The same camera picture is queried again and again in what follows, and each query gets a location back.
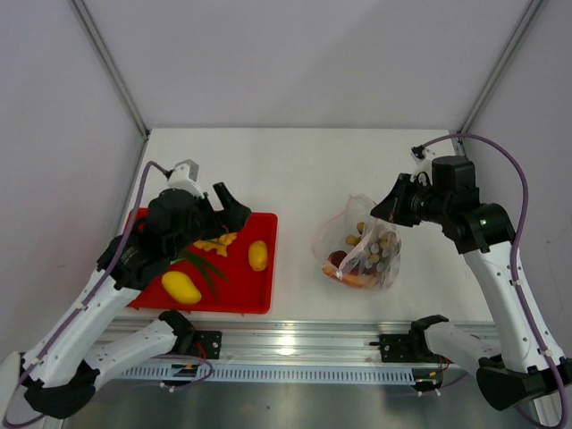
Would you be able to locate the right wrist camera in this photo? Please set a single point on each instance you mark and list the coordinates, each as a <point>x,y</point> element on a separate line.
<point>423,158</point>

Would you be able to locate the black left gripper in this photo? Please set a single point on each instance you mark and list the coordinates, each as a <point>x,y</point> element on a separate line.
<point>232,218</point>

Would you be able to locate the yellow ginger root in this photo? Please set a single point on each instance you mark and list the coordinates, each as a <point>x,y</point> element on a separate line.
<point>219,245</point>

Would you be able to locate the right aluminium frame post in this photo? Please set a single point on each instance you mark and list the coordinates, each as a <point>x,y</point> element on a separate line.
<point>516,39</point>

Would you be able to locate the red plastic tray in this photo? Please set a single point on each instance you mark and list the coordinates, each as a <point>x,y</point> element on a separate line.
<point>245,292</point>

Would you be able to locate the brown longan bunch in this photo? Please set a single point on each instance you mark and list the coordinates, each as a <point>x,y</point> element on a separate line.
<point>373,247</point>

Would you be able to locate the white slotted cable duct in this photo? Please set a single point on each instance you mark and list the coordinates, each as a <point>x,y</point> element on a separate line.
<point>370,375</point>

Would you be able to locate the yellow mango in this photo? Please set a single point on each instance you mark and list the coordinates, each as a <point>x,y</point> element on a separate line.
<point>181,288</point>

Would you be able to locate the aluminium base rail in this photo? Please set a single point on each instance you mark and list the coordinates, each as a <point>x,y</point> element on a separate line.
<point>286,342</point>

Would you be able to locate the green scallion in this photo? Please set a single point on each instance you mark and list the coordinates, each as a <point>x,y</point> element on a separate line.
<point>207,270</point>

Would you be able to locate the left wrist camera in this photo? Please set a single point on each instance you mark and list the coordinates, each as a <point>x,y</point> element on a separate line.
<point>184,176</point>

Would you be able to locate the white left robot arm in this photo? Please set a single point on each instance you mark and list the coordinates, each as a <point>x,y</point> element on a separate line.
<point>65,370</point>

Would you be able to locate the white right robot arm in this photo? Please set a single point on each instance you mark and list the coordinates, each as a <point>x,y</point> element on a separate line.
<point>485,237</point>

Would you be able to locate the aluminium frame post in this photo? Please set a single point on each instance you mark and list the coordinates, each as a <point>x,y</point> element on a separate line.
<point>95,38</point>
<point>516,39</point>

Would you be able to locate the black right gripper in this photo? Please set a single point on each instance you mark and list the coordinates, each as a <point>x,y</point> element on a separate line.
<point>392,208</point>

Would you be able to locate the clear zip top bag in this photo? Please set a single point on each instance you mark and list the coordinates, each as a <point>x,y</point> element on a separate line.
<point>331,236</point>

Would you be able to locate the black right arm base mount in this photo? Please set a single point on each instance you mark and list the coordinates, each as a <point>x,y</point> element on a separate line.
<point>399,348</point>

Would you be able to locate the left aluminium frame post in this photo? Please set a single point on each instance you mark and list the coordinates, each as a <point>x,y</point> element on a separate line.
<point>95,38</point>

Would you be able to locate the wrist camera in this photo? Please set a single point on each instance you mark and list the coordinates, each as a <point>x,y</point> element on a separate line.
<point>184,176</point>
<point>423,158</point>

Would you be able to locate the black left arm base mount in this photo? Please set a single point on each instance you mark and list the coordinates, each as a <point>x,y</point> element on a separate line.
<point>207,344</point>

